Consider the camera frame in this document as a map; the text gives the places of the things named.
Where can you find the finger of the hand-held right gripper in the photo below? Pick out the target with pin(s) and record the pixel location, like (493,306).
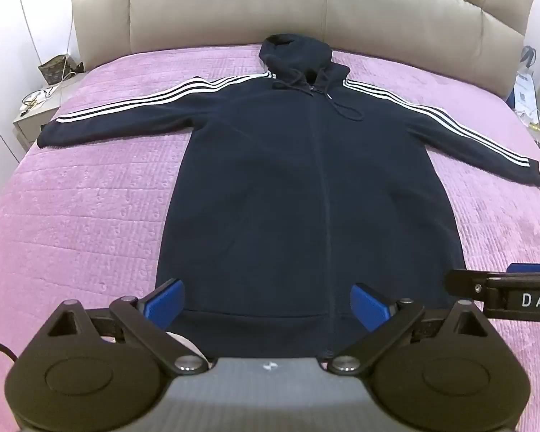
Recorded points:
(533,268)
(465,283)

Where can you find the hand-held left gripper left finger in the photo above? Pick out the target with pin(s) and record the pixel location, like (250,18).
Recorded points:
(168,301)

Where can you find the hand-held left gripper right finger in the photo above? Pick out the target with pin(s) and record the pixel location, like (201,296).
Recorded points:
(369,306)

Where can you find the navy hoodie with white stripes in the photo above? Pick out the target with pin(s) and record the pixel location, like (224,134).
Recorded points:
(297,189)

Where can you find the purple quilted blanket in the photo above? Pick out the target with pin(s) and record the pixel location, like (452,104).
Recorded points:
(94,211)

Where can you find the white paper bag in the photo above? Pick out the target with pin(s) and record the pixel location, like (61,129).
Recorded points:
(524,90)

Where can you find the grey bedside table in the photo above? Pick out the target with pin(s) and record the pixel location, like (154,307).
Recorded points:
(31,130)

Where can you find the brown patterned bag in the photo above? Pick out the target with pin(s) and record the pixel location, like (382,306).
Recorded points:
(58,68)

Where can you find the white wardrobe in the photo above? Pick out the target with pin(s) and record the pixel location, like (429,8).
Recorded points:
(9,54)

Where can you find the beige leather headboard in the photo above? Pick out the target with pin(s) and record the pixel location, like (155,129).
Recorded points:
(229,9)

